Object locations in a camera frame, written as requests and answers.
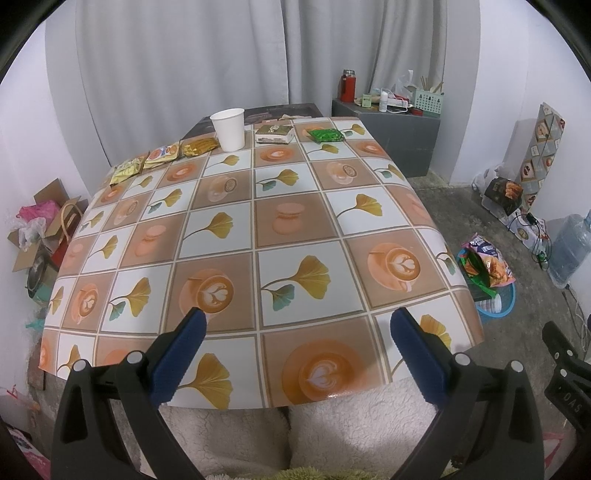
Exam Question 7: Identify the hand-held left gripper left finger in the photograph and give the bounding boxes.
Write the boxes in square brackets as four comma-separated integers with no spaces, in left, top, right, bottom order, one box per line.
[52,307,208,480]

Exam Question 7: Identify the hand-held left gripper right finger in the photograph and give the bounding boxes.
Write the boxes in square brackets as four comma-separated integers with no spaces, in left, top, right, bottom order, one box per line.
[389,307,546,480]

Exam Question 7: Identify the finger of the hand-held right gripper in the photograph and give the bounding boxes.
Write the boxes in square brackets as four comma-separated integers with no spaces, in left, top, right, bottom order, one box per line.
[541,320,588,370]

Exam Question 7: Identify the blue plastic basket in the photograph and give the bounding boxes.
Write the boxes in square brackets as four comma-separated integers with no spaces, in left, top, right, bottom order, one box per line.
[471,281,517,320]

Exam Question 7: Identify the green snack bag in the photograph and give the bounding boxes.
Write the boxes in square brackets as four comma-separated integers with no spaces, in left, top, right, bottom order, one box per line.
[459,258,497,298]

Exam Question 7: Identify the purple chips bag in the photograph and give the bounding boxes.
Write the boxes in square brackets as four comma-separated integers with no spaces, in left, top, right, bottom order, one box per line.
[457,233,515,287]

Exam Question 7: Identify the water jug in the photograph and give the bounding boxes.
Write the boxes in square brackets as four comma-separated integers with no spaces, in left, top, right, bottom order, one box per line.
[549,210,591,289]

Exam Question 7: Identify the green fluffy cloth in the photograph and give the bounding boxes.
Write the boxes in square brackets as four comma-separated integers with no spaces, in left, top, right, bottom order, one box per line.
[268,466,384,480]

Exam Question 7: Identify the black snack bag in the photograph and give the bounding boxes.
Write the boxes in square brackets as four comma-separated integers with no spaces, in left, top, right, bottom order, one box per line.
[485,178,524,215]

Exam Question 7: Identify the dark round pot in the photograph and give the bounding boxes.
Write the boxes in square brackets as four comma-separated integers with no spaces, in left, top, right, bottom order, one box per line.
[25,258,58,301]

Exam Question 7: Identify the pink printed box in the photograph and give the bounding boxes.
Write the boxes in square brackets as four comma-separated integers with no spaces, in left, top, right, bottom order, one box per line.
[7,425,51,480]

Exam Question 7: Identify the clear plastic bag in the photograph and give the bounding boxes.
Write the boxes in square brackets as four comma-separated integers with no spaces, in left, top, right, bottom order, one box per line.
[472,164,502,195]

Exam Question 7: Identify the cardboard box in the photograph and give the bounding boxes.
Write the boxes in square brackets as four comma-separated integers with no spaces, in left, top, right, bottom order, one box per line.
[7,179,88,273]

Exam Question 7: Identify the yellow-green small packet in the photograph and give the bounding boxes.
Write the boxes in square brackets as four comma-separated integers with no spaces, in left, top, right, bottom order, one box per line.
[109,156,149,185]

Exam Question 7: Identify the pink plastic bag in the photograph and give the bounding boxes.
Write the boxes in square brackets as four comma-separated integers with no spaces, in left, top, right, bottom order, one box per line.
[17,200,61,224]

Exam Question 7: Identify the gold small packet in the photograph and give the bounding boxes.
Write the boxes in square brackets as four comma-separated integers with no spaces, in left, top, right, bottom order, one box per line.
[181,137,219,158]

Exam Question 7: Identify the grey cabinet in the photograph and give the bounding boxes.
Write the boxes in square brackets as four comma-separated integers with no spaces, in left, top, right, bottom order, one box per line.
[331,98,441,178]

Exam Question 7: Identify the white paper cup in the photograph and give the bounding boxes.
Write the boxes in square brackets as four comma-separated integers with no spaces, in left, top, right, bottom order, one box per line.
[210,108,245,152]

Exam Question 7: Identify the brown and white small box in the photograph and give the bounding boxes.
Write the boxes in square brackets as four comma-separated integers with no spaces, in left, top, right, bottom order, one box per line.
[255,124,293,145]

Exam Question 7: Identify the small green packet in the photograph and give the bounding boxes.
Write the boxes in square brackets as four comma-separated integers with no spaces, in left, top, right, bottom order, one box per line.
[308,128,345,144]

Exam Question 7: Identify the green storage basket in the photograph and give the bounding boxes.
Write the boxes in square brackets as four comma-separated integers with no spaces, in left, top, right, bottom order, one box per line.
[412,88,445,116]

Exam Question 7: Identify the dark printed board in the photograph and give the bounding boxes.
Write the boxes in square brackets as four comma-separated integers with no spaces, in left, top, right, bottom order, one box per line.
[180,104,333,139]

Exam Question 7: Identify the grey curtain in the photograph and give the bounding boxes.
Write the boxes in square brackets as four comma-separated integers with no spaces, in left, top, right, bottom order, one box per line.
[44,0,481,167]

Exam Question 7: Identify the black cables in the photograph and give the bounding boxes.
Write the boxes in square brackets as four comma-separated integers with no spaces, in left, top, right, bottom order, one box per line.
[508,208,555,273]

